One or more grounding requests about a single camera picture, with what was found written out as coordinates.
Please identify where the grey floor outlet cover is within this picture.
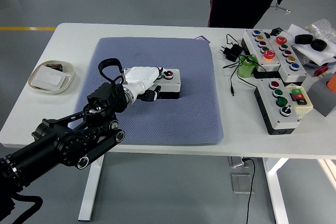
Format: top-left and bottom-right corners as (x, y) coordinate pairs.
(230, 173), (255, 195)

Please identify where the white table leg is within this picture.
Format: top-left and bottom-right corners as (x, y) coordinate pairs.
(78, 152), (106, 221)
(262, 157), (336, 224)

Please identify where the black foam ring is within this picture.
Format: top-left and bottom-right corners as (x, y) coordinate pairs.
(294, 34), (314, 45)
(311, 38), (328, 52)

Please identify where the green tape roll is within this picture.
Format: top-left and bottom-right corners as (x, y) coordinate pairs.
(237, 54), (259, 79)

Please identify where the four-button control box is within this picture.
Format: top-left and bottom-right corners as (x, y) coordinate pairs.
(123, 68), (182, 100)

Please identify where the red knob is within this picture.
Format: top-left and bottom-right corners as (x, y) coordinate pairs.
(314, 66), (330, 77)

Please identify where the orange cylinder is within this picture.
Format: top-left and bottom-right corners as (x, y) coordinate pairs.
(326, 73), (336, 92)

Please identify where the clear bubble wrap bag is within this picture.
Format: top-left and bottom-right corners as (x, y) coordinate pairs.
(306, 18), (336, 45)

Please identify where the small dark metal part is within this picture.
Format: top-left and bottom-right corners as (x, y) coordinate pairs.
(45, 63), (65, 71)

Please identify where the five-button control box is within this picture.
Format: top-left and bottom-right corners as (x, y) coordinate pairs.
(267, 32), (308, 84)

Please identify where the silver floor socket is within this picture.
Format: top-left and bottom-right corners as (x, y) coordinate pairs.
(228, 156), (249, 168)

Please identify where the black floor power cable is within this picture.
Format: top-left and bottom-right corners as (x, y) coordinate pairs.
(243, 157), (256, 224)

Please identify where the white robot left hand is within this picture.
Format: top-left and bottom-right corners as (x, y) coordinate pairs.
(123, 66), (169, 103)

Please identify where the white switch plate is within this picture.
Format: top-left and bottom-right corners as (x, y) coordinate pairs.
(31, 66), (67, 89)

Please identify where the white paper sheet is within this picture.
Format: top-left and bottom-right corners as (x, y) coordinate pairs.
(287, 24), (336, 66)

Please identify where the grey-blue textured mat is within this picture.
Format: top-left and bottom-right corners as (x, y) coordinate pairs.
(74, 37), (225, 146)

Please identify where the beige red-green switch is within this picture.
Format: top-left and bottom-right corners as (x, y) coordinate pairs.
(285, 83), (314, 115)

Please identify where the black power adapter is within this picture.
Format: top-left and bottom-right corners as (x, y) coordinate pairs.
(219, 43), (244, 62)

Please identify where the grey block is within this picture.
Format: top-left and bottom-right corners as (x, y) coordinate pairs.
(306, 73), (336, 118)

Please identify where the four-button box with selector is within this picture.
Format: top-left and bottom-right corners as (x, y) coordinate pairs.
(254, 78), (302, 136)

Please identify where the five-button box with cord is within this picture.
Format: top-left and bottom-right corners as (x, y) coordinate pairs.
(240, 28), (282, 79)

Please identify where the black adapter cord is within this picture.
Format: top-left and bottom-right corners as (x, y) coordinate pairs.
(223, 33), (266, 97)

